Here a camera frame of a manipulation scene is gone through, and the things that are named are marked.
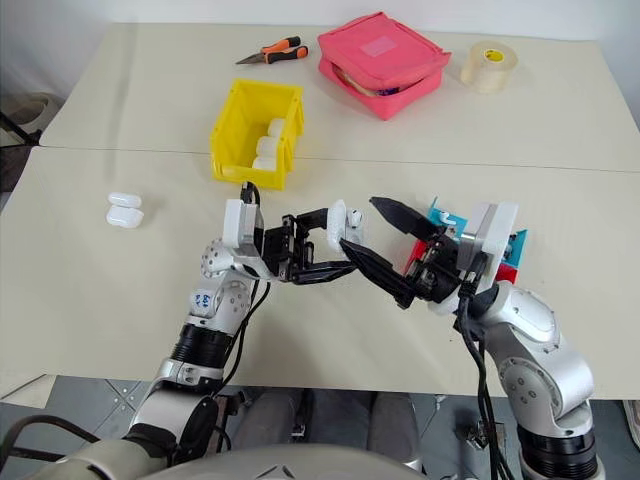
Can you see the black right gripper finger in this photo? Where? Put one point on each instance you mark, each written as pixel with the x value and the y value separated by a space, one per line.
pixel 407 220
pixel 380 275

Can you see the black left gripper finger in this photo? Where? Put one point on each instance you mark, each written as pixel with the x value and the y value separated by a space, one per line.
pixel 322 271
pixel 312 218

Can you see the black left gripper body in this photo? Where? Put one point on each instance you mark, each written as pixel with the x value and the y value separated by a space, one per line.
pixel 280 247

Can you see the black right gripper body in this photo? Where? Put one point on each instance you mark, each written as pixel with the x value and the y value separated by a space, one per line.
pixel 440 270

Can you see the white earbud case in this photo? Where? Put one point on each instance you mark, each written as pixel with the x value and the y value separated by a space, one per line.
pixel 125 216
pixel 266 146
pixel 276 128
pixel 336 227
pixel 125 199
pixel 264 163

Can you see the white earbud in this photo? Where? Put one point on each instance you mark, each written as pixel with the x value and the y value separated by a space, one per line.
pixel 355 218
pixel 446 218

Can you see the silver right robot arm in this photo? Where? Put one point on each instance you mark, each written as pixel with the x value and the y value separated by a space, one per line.
pixel 540 350

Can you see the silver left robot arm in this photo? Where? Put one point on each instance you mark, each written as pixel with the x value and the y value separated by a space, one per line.
pixel 220 300

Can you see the closed white earbud case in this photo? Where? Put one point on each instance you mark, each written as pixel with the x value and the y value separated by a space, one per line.
pixel 264 163
pixel 125 199
pixel 276 128
pixel 125 216
pixel 266 146

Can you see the yellow plastic bin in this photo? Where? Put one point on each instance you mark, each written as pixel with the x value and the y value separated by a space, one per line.
pixel 235 135

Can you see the pink fabric pouch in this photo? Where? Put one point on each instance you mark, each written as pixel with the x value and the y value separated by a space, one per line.
pixel 380 55

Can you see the orange and black pliers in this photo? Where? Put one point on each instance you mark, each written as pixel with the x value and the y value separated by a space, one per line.
pixel 280 50

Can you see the clear tape roll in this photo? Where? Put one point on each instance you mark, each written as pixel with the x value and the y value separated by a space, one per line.
pixel 487 67

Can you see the grey robot torso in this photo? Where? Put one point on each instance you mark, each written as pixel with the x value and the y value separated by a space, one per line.
pixel 150 462

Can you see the grey round stool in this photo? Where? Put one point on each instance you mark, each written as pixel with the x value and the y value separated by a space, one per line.
pixel 37 110

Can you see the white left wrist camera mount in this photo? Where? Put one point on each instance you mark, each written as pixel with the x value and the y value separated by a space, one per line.
pixel 235 225

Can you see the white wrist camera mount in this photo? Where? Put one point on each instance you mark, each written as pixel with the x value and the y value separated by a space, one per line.
pixel 492 235
pixel 235 225

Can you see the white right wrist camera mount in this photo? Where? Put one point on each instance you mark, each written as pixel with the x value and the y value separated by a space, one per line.
pixel 492 235

